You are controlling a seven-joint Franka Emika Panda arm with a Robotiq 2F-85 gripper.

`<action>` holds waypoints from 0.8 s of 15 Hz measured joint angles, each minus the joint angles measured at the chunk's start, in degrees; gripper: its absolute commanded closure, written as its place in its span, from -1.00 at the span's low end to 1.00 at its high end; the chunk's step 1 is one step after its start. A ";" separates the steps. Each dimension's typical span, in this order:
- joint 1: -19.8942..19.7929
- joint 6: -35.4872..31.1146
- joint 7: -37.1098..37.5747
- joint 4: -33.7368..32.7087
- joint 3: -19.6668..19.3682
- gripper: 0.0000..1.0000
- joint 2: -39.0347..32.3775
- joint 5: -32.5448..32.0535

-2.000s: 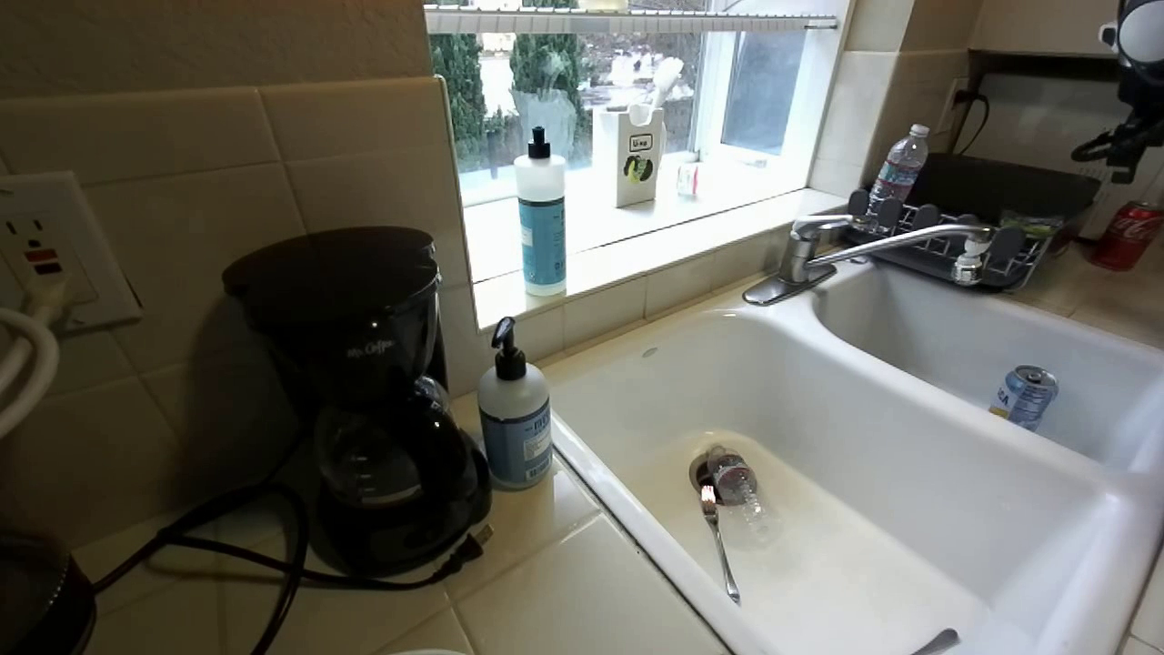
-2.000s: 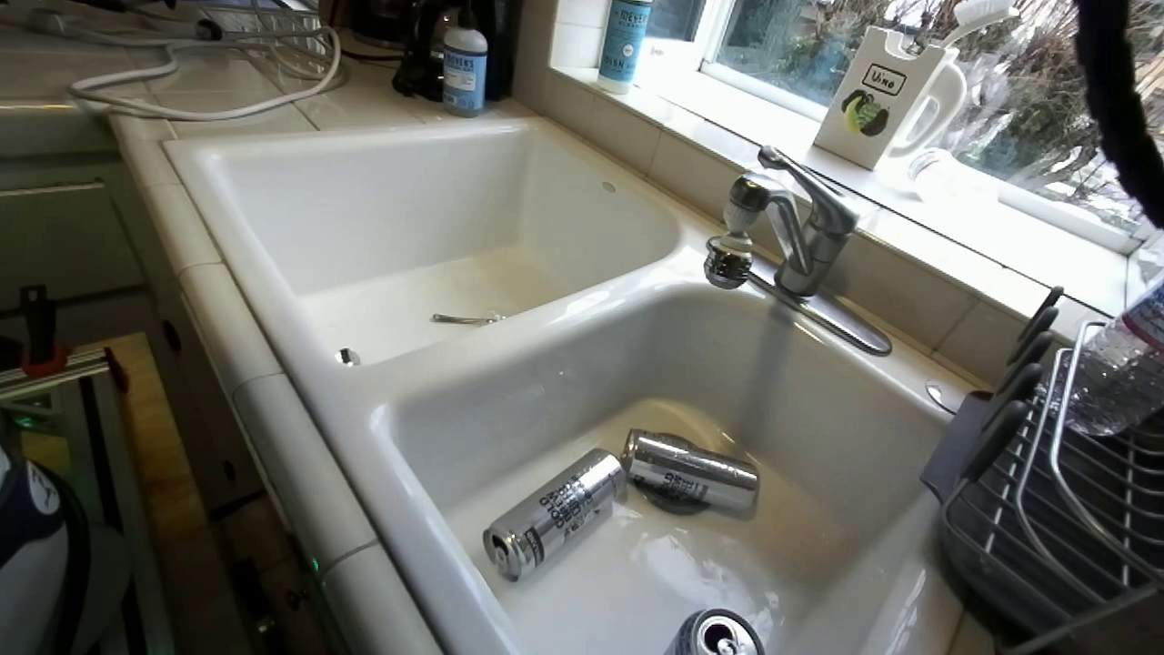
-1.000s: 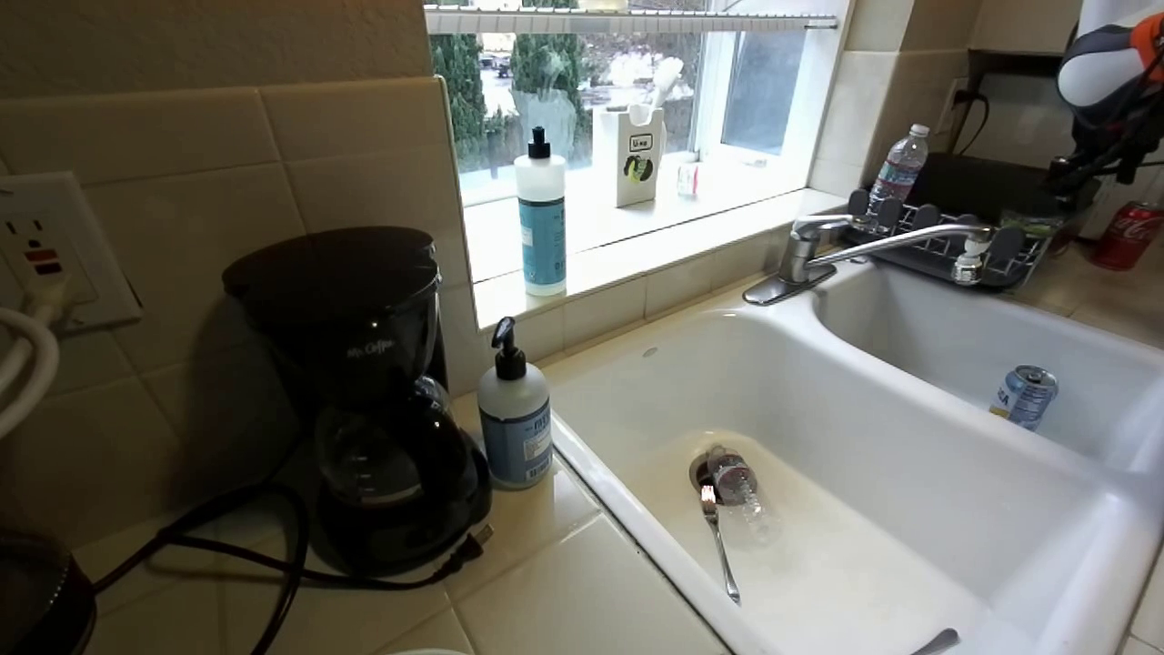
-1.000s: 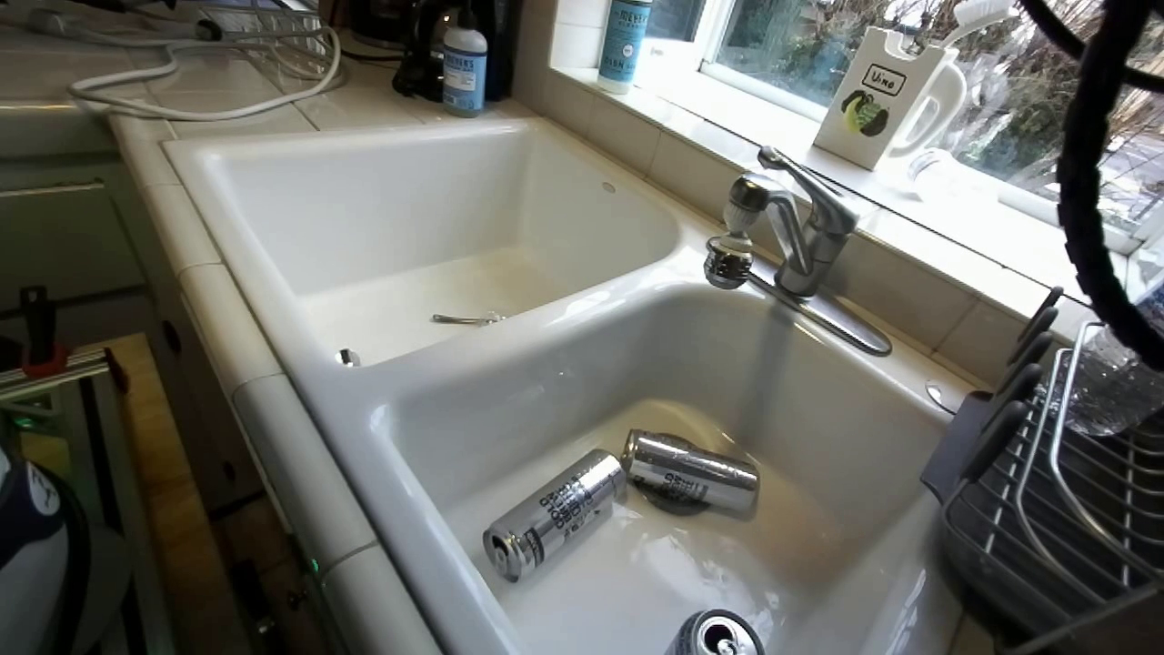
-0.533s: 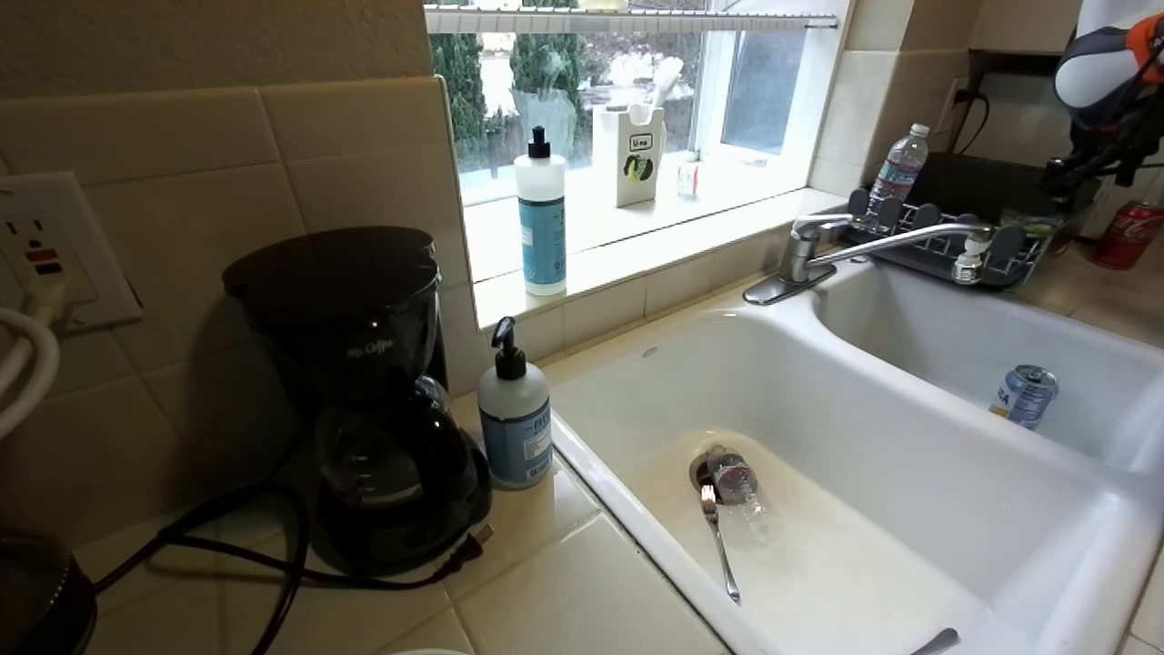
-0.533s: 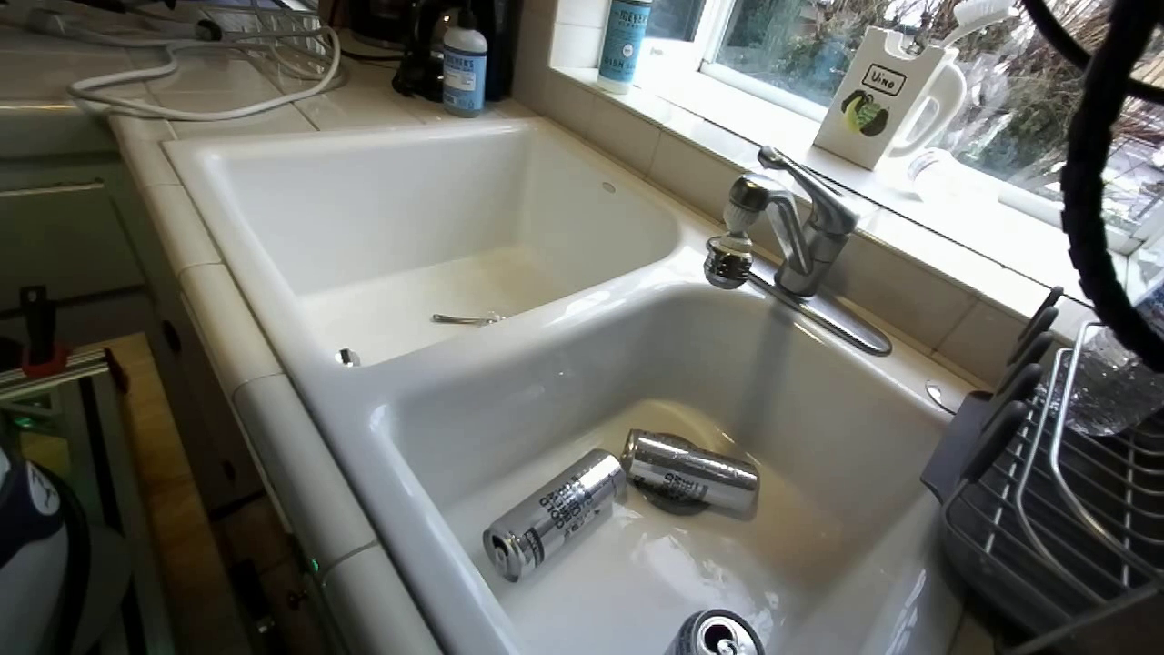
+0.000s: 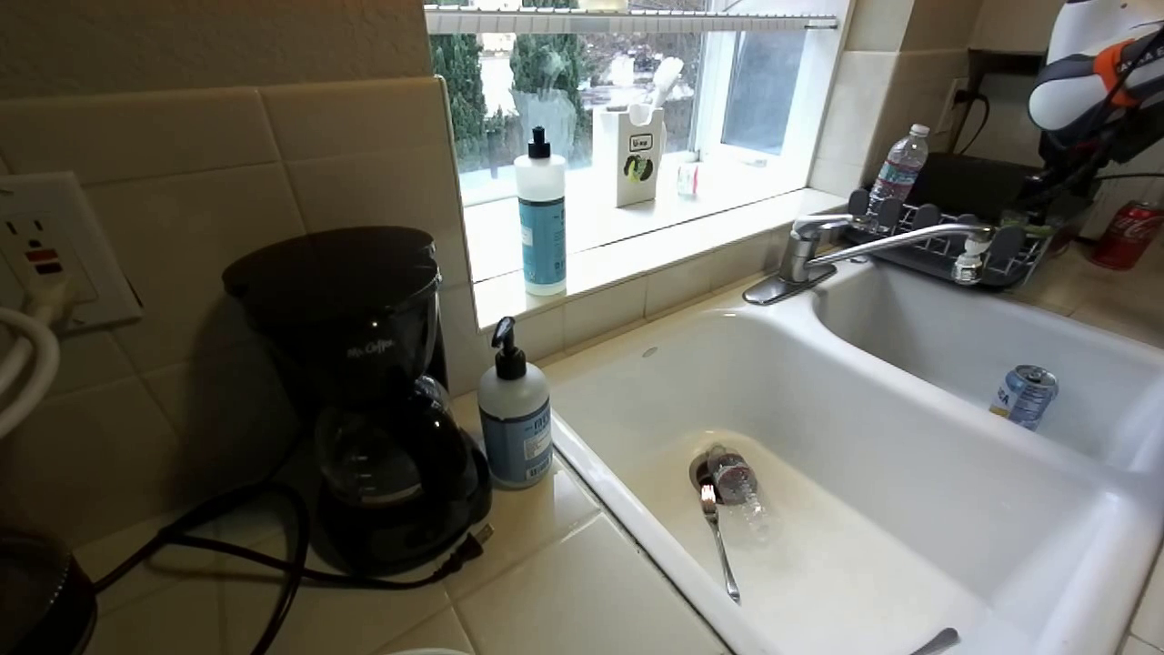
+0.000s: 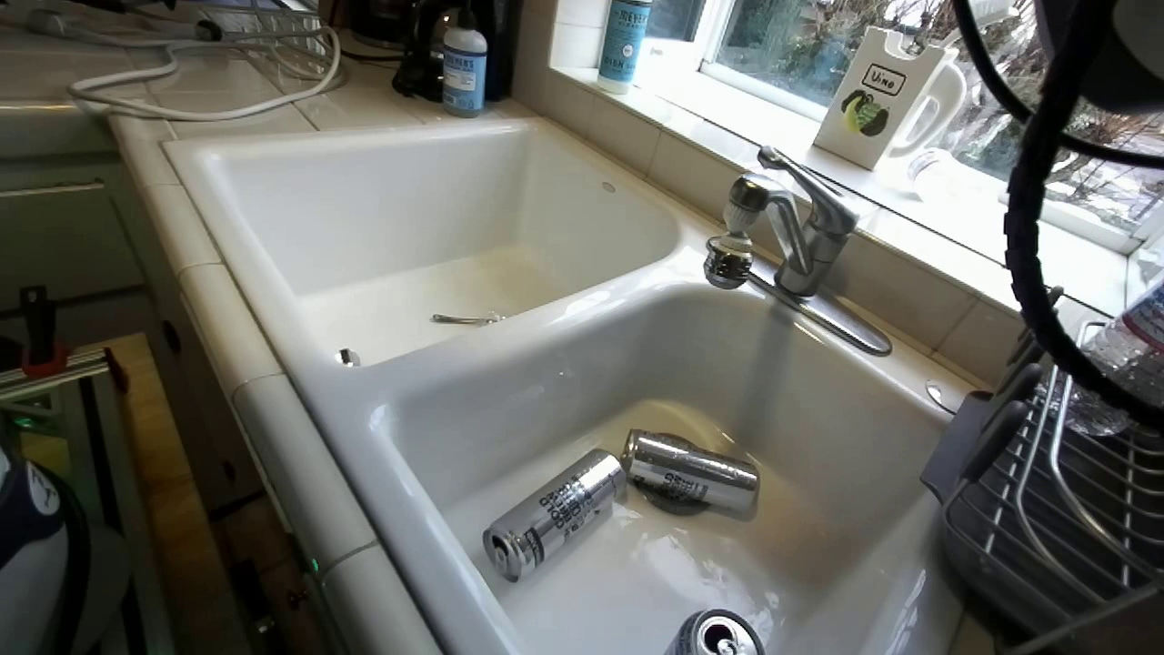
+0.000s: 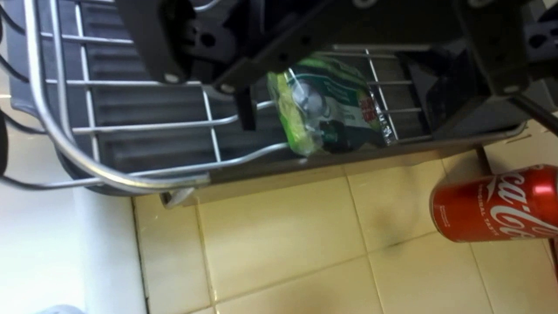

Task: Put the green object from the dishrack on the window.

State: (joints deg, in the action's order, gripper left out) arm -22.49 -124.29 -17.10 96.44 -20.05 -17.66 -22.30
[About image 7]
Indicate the red drink can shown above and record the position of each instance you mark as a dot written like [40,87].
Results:
[1124,236]

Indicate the metal spoon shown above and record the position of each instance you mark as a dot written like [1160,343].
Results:
[718,549]

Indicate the chrome sink faucet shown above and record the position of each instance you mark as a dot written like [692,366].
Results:
[806,249]

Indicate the black round appliance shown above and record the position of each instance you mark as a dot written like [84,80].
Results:
[39,602]

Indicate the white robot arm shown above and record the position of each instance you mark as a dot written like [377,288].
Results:
[1075,105]

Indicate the white wall outlet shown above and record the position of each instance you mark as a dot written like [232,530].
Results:
[84,249]

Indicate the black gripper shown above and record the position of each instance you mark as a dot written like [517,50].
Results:
[1065,170]

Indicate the pump soap bottle blue label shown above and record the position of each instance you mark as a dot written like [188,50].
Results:
[513,423]

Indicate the tall soap bottle blue label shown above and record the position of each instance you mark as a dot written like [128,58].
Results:
[539,223]

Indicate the white cardboard brush box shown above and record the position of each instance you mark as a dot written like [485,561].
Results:
[639,164]

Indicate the metal sink drain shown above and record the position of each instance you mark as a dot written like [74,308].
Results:
[729,476]

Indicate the white double basin sink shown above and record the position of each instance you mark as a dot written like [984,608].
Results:
[895,533]

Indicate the small white pink bottle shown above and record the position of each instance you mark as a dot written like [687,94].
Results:
[689,178]

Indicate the black coffee maker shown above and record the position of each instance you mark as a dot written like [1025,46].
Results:
[367,389]

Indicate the clear plastic water bottle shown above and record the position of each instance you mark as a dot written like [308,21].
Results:
[899,178]

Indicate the small metal sink fitting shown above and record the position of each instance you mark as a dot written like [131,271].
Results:
[938,641]

